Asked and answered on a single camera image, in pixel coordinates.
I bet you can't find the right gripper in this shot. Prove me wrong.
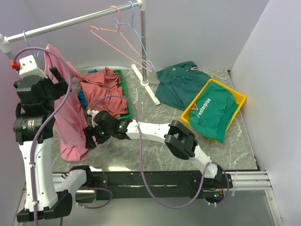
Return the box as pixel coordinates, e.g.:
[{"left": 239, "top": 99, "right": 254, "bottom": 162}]
[{"left": 83, "top": 123, "right": 113, "bottom": 150}]

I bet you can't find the pink t shirt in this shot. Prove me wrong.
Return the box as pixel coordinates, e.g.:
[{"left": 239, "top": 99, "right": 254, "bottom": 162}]
[{"left": 44, "top": 44, "right": 88, "bottom": 162}]

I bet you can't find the blue wire hanger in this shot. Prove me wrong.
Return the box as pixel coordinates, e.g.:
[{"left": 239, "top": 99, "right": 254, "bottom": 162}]
[
  {"left": 114, "top": 0, "right": 155, "bottom": 72},
  {"left": 23, "top": 30, "right": 40, "bottom": 58}
]

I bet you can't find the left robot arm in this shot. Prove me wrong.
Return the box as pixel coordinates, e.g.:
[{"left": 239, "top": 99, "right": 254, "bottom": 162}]
[{"left": 13, "top": 67, "right": 94, "bottom": 223}]

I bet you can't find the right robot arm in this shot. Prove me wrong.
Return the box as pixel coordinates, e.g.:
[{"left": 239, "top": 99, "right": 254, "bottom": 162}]
[{"left": 84, "top": 110, "right": 229, "bottom": 189}]

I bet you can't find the red t shirt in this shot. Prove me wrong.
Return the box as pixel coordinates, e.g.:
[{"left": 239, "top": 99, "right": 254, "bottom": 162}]
[{"left": 76, "top": 67, "right": 129, "bottom": 118}]

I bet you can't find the green enterprise t shirt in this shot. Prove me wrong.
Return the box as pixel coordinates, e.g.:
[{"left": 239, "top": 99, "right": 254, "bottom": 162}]
[{"left": 189, "top": 82, "right": 238, "bottom": 143}]

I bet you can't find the teal cloth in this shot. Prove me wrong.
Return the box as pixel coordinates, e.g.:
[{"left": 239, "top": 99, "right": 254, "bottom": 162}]
[{"left": 78, "top": 69, "right": 98, "bottom": 107}]

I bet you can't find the green plastic tray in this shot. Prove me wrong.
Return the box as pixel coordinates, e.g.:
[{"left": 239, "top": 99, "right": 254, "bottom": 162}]
[{"left": 83, "top": 68, "right": 132, "bottom": 127}]

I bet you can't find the white clothes rack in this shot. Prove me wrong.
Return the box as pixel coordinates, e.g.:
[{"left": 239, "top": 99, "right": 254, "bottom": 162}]
[{"left": 0, "top": 0, "right": 160, "bottom": 105}]

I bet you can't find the dark green garment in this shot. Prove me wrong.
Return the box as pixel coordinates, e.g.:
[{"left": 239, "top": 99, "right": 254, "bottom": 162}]
[{"left": 155, "top": 61, "right": 211, "bottom": 110}]

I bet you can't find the black base bar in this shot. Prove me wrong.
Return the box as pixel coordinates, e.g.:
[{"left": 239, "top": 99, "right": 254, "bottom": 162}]
[{"left": 80, "top": 170, "right": 233, "bottom": 201}]

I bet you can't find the yellow plastic tray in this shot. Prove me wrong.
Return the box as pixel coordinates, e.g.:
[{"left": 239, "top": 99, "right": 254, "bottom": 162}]
[{"left": 181, "top": 79, "right": 246, "bottom": 142}]

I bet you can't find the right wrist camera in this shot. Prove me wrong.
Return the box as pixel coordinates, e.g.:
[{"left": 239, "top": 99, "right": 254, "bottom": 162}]
[{"left": 87, "top": 109, "right": 99, "bottom": 127}]

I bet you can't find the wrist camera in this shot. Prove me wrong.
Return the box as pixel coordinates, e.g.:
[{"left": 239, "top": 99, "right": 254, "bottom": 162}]
[
  {"left": 11, "top": 55, "right": 47, "bottom": 78},
  {"left": 87, "top": 109, "right": 99, "bottom": 127}
]

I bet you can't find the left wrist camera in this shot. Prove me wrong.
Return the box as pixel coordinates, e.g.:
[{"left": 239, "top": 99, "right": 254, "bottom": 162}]
[{"left": 11, "top": 55, "right": 47, "bottom": 78}]

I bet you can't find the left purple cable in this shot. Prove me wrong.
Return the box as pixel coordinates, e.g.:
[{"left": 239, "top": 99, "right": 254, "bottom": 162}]
[{"left": 13, "top": 47, "right": 72, "bottom": 226}]

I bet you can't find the purple cable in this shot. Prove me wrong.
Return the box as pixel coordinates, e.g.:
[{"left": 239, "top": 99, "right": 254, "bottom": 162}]
[
  {"left": 13, "top": 47, "right": 72, "bottom": 226},
  {"left": 90, "top": 95, "right": 225, "bottom": 210}
]

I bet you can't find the pink wire hanger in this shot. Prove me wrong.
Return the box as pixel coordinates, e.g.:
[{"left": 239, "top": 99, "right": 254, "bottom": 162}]
[{"left": 89, "top": 1, "right": 147, "bottom": 71}]

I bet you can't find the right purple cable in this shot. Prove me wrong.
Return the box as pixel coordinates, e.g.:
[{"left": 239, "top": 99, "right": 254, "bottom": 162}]
[{"left": 90, "top": 95, "right": 225, "bottom": 210}]

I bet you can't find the aluminium rail frame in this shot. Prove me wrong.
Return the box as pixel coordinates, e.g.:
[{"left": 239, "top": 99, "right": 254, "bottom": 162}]
[{"left": 227, "top": 171, "right": 272, "bottom": 196}]

